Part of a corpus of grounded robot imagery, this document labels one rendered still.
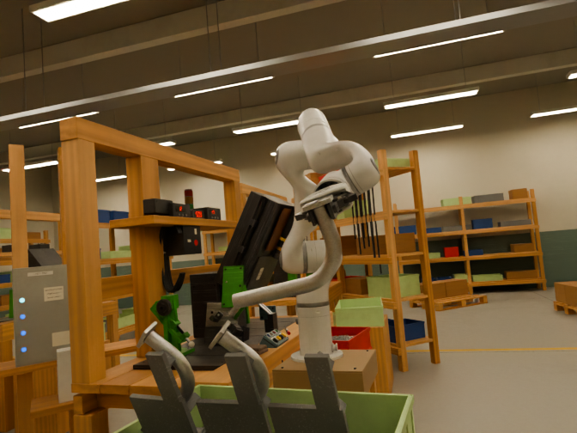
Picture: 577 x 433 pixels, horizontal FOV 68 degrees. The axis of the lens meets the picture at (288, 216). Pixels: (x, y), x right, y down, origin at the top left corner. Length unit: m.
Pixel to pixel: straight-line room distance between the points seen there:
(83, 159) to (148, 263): 0.58
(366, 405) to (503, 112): 10.73
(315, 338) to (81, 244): 0.99
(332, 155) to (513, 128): 10.54
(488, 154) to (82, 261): 10.30
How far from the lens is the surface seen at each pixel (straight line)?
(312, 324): 1.58
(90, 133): 2.02
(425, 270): 4.88
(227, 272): 2.25
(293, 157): 1.42
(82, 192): 1.92
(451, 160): 11.25
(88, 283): 1.91
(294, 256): 1.55
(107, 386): 1.89
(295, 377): 1.50
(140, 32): 6.73
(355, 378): 1.45
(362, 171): 1.00
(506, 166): 11.37
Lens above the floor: 1.33
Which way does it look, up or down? 4 degrees up
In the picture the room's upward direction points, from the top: 5 degrees counter-clockwise
